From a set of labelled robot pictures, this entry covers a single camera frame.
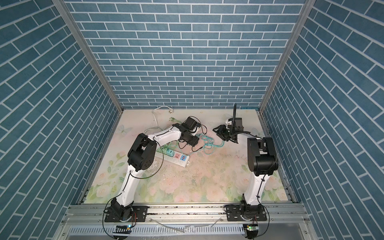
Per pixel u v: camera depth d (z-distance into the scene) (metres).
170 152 0.89
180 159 0.90
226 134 0.89
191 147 0.99
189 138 0.87
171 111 1.18
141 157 0.58
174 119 1.15
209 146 0.99
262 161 0.52
